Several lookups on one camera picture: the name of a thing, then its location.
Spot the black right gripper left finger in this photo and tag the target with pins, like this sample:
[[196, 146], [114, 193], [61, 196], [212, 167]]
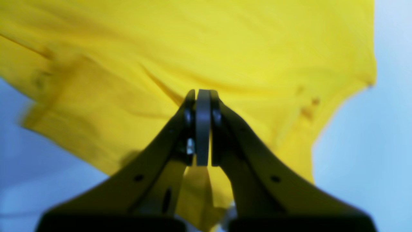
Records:
[[142, 196]]

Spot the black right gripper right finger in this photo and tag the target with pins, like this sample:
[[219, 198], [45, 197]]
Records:
[[269, 196]]

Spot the yellow T-shirt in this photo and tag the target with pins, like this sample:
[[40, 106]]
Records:
[[108, 75]]

